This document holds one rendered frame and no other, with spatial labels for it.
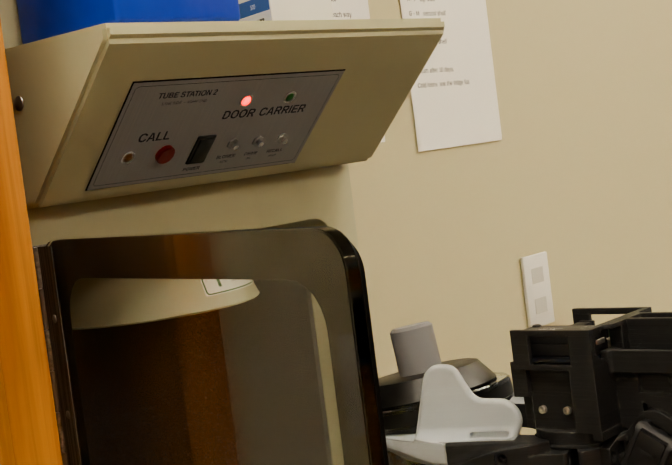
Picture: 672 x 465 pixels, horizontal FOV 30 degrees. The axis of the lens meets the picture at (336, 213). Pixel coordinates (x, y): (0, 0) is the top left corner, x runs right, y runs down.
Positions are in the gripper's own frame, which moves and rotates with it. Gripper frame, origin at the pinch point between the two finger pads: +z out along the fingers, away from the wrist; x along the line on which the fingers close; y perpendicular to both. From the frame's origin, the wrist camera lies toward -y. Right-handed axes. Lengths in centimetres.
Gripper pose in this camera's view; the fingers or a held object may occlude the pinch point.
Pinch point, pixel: (442, 431)
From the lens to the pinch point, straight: 81.2
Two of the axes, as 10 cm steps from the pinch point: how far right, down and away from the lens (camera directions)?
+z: -7.3, 0.7, 6.8
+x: -6.7, 1.3, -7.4
